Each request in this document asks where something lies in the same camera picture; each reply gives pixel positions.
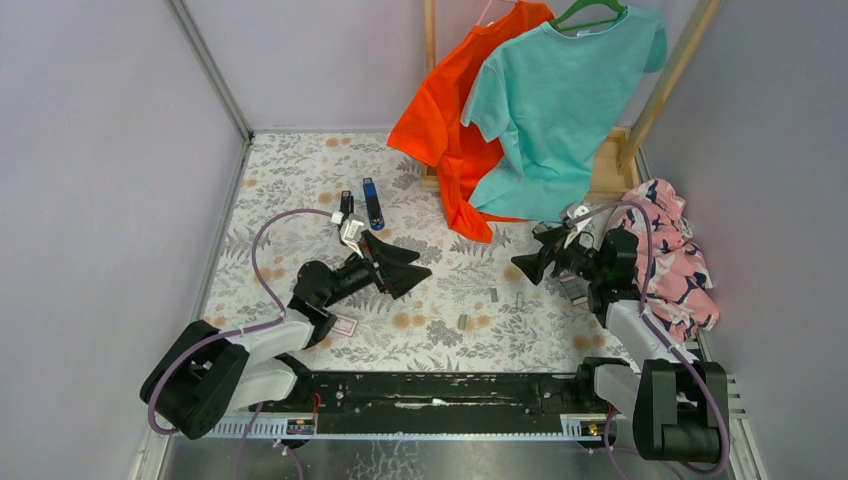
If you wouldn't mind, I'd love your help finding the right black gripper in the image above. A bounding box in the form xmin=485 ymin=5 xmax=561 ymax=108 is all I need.
xmin=510 ymin=224 xmax=606 ymax=285

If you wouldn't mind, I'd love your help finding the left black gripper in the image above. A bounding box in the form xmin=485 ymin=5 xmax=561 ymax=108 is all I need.
xmin=321 ymin=231 xmax=431 ymax=310

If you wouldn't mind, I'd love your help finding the blue stapler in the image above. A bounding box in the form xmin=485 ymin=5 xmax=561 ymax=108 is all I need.
xmin=363 ymin=177 xmax=385 ymax=231

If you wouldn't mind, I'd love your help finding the small black stapler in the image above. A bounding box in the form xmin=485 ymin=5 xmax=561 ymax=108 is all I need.
xmin=339 ymin=190 xmax=355 ymax=217

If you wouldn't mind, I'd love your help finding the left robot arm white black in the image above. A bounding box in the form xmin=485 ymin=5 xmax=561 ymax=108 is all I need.
xmin=140 ymin=231 xmax=432 ymax=439

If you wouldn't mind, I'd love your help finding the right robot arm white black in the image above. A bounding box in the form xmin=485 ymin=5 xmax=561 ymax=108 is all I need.
xmin=511 ymin=224 xmax=729 ymax=465

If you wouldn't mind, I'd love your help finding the red staple box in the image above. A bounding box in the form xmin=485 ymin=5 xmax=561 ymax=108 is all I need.
xmin=331 ymin=315 xmax=358 ymax=337

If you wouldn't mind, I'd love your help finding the wooden clothes rack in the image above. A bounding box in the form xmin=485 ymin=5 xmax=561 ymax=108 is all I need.
xmin=419 ymin=0 xmax=723 ymax=203

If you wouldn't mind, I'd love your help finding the floral table mat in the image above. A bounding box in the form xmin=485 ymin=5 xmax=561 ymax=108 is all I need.
xmin=202 ymin=133 xmax=627 ymax=372

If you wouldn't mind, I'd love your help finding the orange t-shirt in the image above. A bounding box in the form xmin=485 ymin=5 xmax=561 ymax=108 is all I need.
xmin=387 ymin=1 xmax=553 ymax=243

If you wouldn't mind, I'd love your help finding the pink patterned cloth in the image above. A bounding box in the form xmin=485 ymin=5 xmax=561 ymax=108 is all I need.
xmin=605 ymin=179 xmax=720 ymax=343

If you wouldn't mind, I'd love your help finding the teal t-shirt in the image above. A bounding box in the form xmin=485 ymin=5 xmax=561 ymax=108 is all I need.
xmin=461 ymin=6 xmax=667 ymax=221

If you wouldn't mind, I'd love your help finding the pink clothes hanger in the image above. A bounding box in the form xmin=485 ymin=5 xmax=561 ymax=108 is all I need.
xmin=475 ymin=0 xmax=517 ymax=27

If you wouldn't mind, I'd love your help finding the green clothes hanger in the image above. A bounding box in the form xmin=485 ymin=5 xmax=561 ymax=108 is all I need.
xmin=550 ymin=0 xmax=628 ymax=33

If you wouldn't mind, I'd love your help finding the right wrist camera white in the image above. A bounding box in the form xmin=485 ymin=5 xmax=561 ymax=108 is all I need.
xmin=560 ymin=203 xmax=591 ymax=242

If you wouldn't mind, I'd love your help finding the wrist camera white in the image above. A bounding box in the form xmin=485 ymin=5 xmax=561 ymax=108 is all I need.
xmin=560 ymin=203 xmax=591 ymax=242
xmin=331 ymin=211 xmax=365 ymax=257

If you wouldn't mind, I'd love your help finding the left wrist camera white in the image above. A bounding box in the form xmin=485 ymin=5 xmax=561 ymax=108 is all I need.
xmin=331 ymin=211 xmax=365 ymax=257

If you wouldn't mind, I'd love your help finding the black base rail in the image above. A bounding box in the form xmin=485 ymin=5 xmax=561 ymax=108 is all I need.
xmin=262 ymin=371 xmax=609 ymax=437

